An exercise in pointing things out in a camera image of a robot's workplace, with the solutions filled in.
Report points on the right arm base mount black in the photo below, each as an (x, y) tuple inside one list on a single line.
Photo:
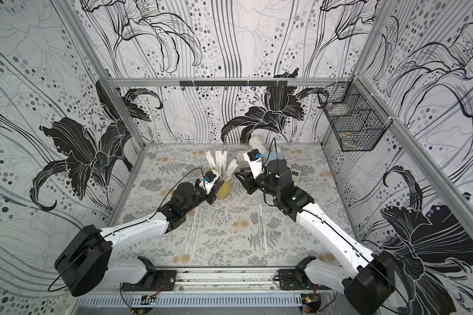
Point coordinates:
[(296, 279)]

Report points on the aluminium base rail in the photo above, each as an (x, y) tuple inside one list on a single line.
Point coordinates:
[(251, 279)]

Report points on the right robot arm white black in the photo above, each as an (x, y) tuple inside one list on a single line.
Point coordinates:
[(365, 278)]

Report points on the horizontal aluminium back bar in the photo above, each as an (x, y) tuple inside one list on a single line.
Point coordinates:
[(224, 82)]

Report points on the bundle of wrapped straws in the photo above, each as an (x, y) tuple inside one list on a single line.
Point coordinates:
[(220, 163)]

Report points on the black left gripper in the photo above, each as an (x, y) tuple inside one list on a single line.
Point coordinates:
[(211, 195)]

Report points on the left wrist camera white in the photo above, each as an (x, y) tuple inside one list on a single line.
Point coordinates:
[(208, 181)]

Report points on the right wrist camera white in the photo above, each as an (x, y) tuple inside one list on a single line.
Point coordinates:
[(255, 161)]

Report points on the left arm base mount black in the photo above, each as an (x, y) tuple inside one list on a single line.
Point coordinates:
[(153, 280)]

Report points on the black wire basket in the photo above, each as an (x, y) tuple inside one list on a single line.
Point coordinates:
[(348, 106)]

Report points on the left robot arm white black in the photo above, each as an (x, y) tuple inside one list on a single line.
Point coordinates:
[(91, 259)]

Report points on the white slotted cable duct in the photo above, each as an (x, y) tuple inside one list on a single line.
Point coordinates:
[(194, 300)]

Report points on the yellow metal cup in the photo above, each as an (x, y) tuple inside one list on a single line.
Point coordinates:
[(224, 188)]

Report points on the aluminium frame post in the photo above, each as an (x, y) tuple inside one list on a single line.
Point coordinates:
[(70, 18)]

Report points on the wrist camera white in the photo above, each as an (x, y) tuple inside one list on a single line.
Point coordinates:
[(208, 181), (255, 161)]

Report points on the white remote control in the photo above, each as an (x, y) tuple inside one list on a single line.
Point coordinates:
[(295, 175)]

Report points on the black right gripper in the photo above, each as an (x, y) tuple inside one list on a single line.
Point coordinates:
[(246, 180)]

